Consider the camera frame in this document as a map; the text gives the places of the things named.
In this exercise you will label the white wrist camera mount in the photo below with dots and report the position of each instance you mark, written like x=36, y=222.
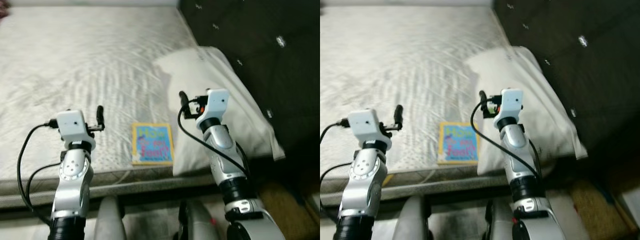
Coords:
x=72, y=125
x=510, y=104
x=215, y=105
x=365, y=125

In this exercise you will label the blue yellow children's book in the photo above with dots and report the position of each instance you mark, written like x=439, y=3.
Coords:
x=458, y=143
x=152, y=144

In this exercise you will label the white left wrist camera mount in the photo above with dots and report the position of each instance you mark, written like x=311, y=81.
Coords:
x=365, y=125
x=72, y=125

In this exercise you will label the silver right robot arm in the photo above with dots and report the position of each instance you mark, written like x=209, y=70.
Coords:
x=520, y=160
x=225, y=160

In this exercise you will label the grey left robot leg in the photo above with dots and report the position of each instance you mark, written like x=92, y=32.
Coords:
x=411, y=220
x=109, y=220

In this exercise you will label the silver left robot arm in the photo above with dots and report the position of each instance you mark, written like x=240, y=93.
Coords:
x=362, y=185
x=72, y=185

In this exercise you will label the black tufted headboard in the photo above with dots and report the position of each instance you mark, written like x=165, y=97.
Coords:
x=575, y=60
x=260, y=60

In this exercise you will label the brown floor mat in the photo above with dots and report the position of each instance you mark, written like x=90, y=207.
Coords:
x=597, y=207
x=277, y=207

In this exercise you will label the grey robot leg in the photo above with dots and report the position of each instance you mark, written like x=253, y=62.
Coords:
x=500, y=222
x=197, y=222
x=411, y=220
x=109, y=220

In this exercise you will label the white pillow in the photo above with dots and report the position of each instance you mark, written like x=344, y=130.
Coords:
x=545, y=115
x=235, y=115

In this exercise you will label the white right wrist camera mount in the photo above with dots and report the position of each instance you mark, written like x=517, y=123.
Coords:
x=510, y=104
x=215, y=105

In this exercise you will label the grey right robot leg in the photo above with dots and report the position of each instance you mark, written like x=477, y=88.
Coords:
x=500, y=222
x=197, y=222

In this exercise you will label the white quilted mattress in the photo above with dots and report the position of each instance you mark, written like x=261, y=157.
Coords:
x=90, y=70
x=400, y=70

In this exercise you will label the black bed frame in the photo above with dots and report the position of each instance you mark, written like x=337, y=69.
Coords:
x=150, y=192
x=450, y=192

